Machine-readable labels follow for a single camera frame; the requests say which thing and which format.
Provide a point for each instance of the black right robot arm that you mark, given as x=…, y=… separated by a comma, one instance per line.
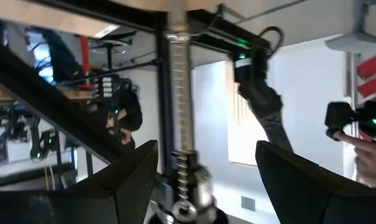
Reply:
x=262, y=96

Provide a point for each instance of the grey metal stand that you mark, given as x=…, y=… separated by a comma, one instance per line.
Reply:
x=355, y=40

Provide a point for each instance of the red pole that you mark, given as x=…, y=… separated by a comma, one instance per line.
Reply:
x=85, y=59

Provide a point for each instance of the red bars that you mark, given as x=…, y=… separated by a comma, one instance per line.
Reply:
x=372, y=74

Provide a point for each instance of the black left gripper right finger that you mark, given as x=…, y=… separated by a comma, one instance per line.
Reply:
x=315, y=199

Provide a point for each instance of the black background robot arm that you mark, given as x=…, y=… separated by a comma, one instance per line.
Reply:
x=38, y=146

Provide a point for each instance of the wall vent grille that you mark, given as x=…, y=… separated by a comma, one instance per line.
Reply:
x=248, y=203

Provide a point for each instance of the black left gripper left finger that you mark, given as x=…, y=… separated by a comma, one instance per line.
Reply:
x=82, y=205

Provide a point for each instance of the person's hand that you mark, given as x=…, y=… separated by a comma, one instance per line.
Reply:
x=371, y=161

